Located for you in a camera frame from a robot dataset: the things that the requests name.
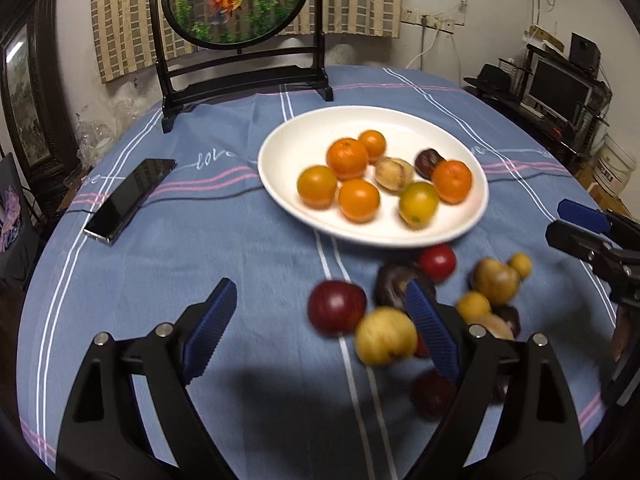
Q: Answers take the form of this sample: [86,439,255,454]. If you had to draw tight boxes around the blue striped tablecloth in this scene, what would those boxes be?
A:
[17,65,618,480]

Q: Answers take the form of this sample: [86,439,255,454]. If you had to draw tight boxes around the large dark mangosteen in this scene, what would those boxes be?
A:
[414,148,447,181]

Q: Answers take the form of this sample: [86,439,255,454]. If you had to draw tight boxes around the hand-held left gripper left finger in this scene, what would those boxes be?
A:
[56,277,238,480]

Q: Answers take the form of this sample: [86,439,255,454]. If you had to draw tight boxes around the yellow spotted passion fruit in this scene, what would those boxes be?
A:
[354,307,419,367]

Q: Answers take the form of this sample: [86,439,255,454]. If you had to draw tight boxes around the white bucket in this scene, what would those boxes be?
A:
[592,132,638,196]

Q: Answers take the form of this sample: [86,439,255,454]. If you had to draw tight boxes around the large mandarin orange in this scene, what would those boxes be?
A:
[432,159,473,205]

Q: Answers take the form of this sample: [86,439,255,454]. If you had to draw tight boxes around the dark purple plum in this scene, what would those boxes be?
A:
[492,305,522,338]

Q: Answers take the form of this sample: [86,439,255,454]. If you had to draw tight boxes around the large red plum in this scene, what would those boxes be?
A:
[410,369,458,421]

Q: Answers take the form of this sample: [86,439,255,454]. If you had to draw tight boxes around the black desk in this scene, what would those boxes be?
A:
[465,42,613,158]

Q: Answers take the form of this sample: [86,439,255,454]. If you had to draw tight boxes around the clear plastic bags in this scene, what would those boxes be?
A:
[75,105,131,161]

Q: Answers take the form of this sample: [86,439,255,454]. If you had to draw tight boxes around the person's right hand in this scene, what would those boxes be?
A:
[611,305,633,362]

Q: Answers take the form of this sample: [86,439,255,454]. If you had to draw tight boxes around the small olive yellow fruit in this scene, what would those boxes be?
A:
[508,253,533,280]

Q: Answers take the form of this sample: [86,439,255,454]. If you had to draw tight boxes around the round goldfish embroidery screen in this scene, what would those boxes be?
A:
[146,0,334,134]

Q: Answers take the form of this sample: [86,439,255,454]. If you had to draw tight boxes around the dark chair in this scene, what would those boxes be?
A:
[0,152,41,286]

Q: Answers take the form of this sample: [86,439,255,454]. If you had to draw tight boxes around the yellow-green orange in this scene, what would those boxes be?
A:
[398,181,441,228]

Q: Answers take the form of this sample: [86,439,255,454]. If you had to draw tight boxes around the black smartphone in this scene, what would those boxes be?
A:
[83,158,178,247]

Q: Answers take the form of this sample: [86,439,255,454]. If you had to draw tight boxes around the checked beige curtain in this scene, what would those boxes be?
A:
[90,0,403,85]

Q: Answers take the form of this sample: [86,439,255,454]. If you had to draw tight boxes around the small orange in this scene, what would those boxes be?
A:
[358,130,387,163]

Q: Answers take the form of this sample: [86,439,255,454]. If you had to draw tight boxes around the tan passion fruit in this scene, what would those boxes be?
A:
[375,156,415,193]
[470,257,522,307]

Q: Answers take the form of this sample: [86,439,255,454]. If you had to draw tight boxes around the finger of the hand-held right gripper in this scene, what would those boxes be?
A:
[557,199,640,243]
[546,220,626,281]

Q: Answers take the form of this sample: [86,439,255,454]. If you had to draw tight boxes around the dark framed painting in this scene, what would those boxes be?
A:
[0,0,81,181]

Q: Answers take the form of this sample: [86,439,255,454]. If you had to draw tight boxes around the dark red plum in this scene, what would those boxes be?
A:
[307,281,367,337]

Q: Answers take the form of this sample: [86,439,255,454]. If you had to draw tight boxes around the purple cloth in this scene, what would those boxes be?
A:
[0,182,26,253]

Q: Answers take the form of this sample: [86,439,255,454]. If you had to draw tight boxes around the smooth orange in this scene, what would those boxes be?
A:
[297,165,339,210]
[338,178,381,224]

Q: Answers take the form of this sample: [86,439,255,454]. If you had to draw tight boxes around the white oval plate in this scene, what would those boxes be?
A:
[257,105,489,249]

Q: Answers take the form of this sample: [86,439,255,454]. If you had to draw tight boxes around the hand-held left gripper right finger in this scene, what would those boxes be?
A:
[404,280,587,480]

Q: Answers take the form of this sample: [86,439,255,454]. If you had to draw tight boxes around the large beige passion fruit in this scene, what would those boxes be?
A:
[467,312,516,341]

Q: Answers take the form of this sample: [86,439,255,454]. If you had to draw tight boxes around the computer monitor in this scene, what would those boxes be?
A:
[522,55,596,121]

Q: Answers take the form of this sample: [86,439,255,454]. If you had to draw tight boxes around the black speaker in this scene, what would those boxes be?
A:
[570,32,602,68]

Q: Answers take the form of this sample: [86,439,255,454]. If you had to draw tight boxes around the black hat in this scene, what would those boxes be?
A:
[463,63,521,98]

